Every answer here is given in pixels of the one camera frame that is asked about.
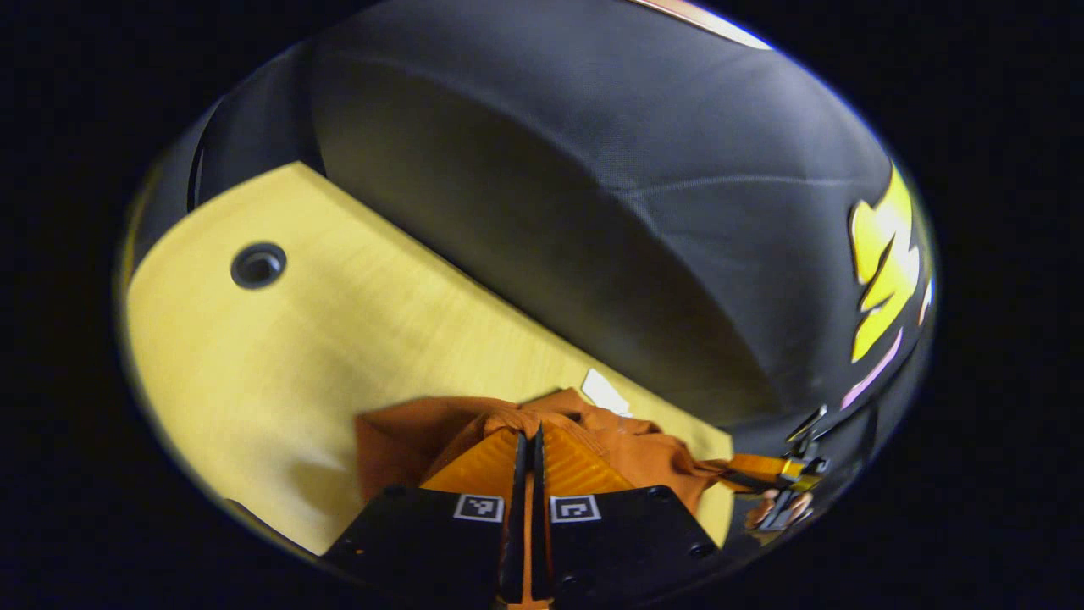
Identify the black table cable grommet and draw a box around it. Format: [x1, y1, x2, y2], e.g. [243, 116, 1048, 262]
[230, 241, 289, 291]

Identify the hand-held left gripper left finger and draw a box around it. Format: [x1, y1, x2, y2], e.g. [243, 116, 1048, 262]
[322, 425, 530, 607]

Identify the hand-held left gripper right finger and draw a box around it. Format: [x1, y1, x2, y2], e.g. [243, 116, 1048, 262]
[532, 424, 722, 607]

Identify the orange button jacket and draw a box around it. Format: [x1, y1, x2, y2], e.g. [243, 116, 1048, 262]
[354, 387, 738, 610]

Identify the black backdrop cloth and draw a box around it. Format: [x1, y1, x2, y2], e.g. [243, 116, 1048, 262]
[127, 0, 939, 509]

